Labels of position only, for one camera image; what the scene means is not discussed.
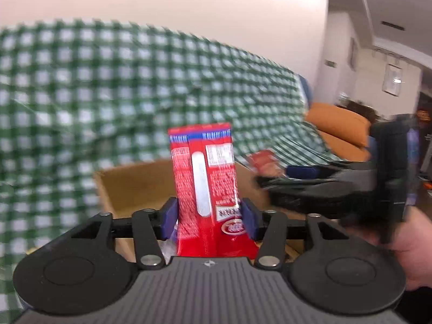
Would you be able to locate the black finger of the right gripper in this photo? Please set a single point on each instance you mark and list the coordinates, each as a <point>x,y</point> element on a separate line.
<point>297,185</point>
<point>308,172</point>

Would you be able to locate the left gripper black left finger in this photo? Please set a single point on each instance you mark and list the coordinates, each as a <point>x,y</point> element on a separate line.
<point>150,226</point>

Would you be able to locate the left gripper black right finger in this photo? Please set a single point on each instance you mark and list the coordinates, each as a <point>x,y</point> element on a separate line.
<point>269,228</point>

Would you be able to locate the square red snack packet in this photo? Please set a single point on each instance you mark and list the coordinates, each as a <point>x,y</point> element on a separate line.
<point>265,163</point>

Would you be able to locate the long red snack packet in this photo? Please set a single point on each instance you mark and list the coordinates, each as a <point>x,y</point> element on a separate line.
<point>209,218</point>

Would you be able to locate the person's right hand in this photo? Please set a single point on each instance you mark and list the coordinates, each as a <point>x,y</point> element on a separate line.
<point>411,244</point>

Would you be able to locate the brown cardboard box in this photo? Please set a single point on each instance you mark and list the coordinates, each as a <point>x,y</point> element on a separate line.
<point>125,189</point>

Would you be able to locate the orange sofa cushion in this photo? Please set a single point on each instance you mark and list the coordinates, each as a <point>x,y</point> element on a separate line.
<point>345,132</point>

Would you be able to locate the green white checkered cloth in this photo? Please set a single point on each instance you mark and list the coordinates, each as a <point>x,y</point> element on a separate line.
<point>81,96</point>

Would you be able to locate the white framed wall picture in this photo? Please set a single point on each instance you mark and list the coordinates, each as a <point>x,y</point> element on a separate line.
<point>392,80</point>

